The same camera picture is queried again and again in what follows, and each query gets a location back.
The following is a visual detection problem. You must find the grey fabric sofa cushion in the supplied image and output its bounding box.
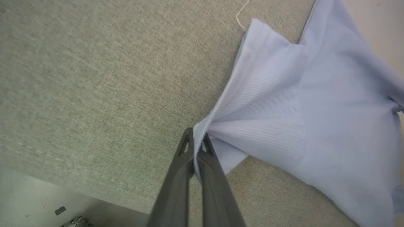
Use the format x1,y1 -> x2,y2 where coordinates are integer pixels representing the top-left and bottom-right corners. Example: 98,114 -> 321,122
0,0 -> 360,227

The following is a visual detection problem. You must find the light blue garment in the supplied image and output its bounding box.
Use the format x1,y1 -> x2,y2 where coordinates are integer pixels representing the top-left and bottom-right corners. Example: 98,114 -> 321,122
193,0 -> 404,227

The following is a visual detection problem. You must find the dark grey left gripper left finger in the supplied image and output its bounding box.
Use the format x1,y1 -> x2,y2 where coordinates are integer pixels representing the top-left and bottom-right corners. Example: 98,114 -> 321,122
146,127 -> 194,227

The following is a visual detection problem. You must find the thin white thread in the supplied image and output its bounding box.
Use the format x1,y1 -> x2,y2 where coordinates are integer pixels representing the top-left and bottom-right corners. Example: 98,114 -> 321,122
236,0 -> 250,31

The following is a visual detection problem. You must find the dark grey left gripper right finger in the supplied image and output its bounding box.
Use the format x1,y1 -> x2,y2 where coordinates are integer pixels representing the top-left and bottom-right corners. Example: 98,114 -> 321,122
197,132 -> 247,227

